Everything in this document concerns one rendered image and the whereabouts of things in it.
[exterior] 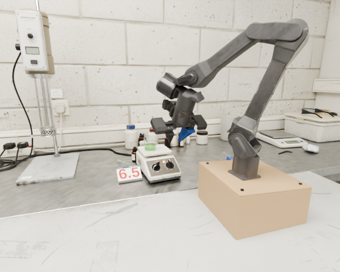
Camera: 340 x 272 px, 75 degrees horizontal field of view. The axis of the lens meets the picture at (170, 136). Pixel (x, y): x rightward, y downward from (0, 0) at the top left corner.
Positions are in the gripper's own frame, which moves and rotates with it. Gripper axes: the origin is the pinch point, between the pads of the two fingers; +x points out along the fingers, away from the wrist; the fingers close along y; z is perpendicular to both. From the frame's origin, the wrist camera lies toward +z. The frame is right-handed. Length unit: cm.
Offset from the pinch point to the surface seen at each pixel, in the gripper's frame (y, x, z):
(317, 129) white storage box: -101, 17, 9
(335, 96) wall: -141, 11, 32
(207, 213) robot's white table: -0.4, 5.3, -27.1
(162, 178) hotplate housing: 3.9, 16.0, -5.9
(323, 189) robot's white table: -45, 3, -30
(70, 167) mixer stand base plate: 35.1, 30.0, 16.6
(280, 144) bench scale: -72, 23, 6
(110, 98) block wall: 12, 26, 59
